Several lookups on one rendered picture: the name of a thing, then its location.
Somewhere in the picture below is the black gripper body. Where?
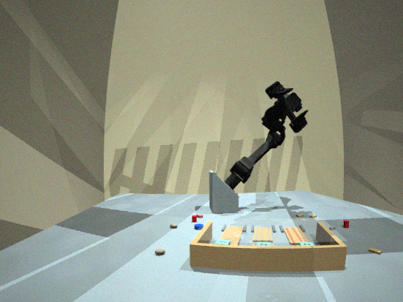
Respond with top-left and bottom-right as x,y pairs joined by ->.
265,81 -> 307,133

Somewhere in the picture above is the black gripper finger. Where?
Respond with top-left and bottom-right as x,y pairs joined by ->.
271,84 -> 293,99
292,110 -> 308,127

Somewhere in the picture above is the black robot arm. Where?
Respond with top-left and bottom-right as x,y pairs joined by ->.
224,92 -> 302,189

